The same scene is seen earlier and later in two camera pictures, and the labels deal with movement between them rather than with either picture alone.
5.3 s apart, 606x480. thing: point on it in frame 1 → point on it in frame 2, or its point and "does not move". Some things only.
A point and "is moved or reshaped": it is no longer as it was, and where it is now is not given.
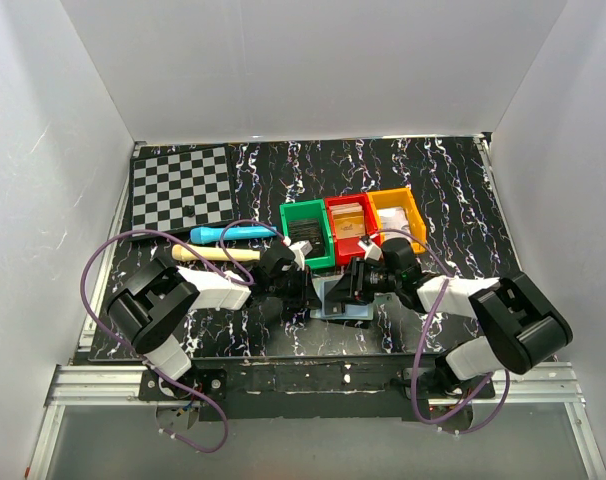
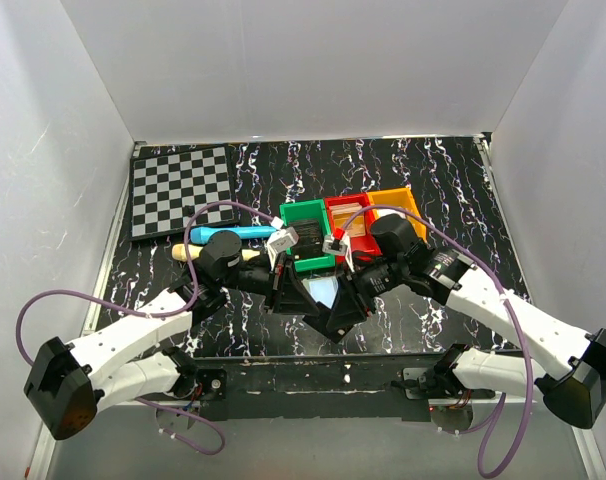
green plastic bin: x=308 y=221 is moved or reshaped
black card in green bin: x=307 y=230 does not move
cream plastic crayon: x=182 y=253 does not move
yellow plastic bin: x=398 y=218 does not move
